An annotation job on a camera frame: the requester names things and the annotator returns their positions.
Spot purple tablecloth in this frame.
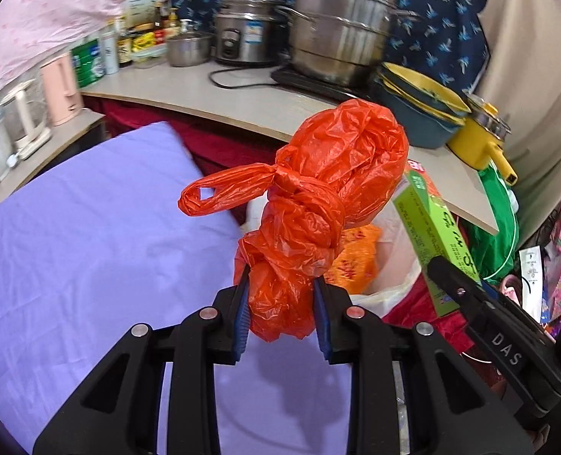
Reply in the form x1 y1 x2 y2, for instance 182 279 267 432
0 122 350 454

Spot dark sauce bottle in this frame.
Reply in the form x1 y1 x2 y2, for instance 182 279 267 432
115 16 132 68

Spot steel rice cooker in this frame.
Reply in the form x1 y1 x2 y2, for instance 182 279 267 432
214 0 288 67

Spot red cloth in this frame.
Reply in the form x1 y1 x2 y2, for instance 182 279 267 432
82 96 505 384

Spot white lined trash bin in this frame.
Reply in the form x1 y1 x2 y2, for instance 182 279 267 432
239 193 427 319

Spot black induction cooker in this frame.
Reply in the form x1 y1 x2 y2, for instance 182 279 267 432
270 65 377 103

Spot red cap sauce bottle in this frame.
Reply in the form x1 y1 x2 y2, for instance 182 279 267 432
153 2 165 44

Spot green orange small box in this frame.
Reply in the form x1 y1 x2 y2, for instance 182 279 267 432
393 159 481 316

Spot green plastic bag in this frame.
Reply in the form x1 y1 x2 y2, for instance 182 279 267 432
459 164 521 286

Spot pink electric kettle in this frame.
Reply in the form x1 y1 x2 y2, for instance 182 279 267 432
39 52 84 126

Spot blue patterned cloth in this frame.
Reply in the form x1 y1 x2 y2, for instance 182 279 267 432
171 0 490 93

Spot small steel pot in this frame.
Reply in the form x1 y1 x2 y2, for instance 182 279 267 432
166 19 214 68

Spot red plastic bag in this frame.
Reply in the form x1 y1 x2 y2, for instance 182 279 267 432
178 99 409 342

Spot stacked teal yellow basins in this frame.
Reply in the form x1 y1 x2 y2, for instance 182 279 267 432
369 62 471 149

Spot white tea box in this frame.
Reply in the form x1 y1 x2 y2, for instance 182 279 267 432
122 0 159 29

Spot yellow pot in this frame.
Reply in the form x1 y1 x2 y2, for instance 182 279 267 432
447 93 518 186

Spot large steel steamer pot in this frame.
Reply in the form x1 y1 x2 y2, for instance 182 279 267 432
276 0 420 87

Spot orange tea bag wrapper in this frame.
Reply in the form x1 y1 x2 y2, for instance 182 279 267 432
325 224 382 295

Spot green tin can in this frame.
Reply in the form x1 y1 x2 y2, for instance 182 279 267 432
71 39 105 88

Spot white glass kettle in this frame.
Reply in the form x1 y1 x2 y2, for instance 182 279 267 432
0 79 52 161

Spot black power cable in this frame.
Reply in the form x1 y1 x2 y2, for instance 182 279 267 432
207 66 281 91

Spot white bottle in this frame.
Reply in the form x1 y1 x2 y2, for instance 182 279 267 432
100 20 120 75

